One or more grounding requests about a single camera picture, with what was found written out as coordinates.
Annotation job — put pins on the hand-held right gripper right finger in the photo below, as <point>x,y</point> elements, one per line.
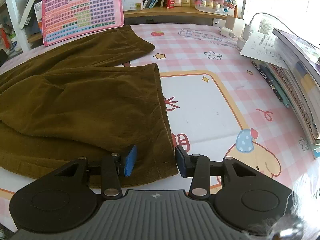
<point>181,162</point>

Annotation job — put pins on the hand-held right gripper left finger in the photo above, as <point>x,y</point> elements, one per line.
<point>131,162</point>

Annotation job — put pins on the pink cartoon desk mat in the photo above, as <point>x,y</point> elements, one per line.
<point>212,100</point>

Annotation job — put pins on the dark patterned pen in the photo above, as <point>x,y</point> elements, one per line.
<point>265,80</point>

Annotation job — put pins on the teal pen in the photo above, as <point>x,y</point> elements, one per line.
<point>276,88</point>

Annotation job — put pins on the fluffy white fur trim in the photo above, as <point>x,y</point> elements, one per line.
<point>306,192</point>

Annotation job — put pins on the white charger plug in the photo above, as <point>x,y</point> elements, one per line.
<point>247,31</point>
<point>227,31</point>

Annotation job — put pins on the printed paper sheet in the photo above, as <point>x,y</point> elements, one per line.
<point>265,48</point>

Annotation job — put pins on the stack of workbooks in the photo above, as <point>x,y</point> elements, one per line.
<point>300,80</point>

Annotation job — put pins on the white paper box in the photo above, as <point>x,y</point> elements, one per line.
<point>231,22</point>

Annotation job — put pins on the pink toy learning tablet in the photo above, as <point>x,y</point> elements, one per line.
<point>82,10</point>

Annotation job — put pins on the white card box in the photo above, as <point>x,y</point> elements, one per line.
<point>132,0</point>

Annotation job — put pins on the black and white book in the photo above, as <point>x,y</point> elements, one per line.
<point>29,8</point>

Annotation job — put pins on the wooden bookshelf white frame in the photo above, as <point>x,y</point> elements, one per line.
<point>175,12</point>

